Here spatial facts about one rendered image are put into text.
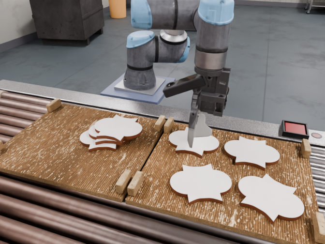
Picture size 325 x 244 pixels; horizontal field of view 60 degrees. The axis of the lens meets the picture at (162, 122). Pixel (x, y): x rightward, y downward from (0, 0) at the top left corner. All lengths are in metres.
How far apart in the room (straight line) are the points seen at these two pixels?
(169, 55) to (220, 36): 0.60
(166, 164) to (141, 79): 0.59
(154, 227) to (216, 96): 0.33
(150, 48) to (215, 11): 0.62
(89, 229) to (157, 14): 0.50
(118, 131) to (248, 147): 0.37
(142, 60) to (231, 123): 0.48
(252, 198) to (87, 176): 0.39
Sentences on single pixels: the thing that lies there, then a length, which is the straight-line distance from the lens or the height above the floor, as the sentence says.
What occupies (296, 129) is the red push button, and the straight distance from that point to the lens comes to 0.98.
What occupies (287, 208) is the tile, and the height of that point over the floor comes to 0.95.
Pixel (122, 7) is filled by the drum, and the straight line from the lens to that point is 7.15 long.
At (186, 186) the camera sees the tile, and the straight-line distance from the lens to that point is 0.67.
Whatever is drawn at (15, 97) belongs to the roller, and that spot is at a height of 0.91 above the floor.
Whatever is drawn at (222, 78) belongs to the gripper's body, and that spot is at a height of 1.15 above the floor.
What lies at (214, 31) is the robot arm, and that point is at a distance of 0.64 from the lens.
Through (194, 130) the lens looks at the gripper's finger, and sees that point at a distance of 0.71.
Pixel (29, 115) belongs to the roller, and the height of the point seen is 0.91.
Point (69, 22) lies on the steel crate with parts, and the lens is 5.03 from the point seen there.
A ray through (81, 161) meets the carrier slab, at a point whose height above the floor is 0.94.
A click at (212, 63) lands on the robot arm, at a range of 0.66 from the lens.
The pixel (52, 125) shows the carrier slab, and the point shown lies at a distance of 0.96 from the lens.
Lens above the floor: 1.41
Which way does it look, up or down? 32 degrees down
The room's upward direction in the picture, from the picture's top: straight up
